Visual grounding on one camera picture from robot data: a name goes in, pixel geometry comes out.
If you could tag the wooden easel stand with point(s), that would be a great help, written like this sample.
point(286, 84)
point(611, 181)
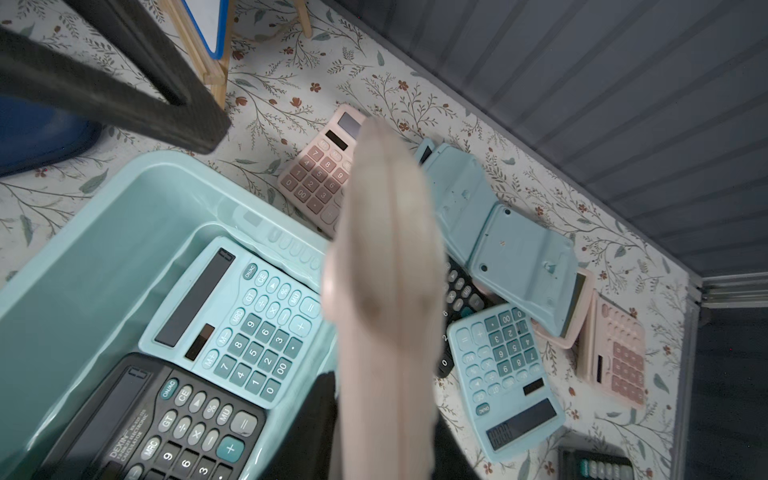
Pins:
point(212, 73)

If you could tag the mint green calculator upside down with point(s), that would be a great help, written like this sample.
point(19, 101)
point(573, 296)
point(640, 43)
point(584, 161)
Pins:
point(511, 255)

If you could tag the teal calculator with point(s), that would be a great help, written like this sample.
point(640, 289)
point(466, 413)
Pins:
point(237, 321)
point(505, 389)

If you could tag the navy blue glasses case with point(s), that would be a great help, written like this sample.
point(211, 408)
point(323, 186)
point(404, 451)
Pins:
point(35, 135)

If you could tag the mint green storage box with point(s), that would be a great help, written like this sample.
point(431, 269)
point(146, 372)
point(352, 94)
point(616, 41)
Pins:
point(82, 303)

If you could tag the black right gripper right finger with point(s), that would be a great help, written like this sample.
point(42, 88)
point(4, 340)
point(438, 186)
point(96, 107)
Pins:
point(450, 461)

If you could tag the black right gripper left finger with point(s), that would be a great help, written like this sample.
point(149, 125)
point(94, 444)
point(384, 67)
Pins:
point(306, 450)

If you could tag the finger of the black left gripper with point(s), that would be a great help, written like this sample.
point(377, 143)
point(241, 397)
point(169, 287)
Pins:
point(184, 114)

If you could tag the blue framed whiteboard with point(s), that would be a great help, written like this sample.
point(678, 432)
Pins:
point(209, 18)

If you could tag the pink calculator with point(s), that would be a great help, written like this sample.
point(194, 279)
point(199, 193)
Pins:
point(314, 181)
point(382, 288)
point(611, 354)

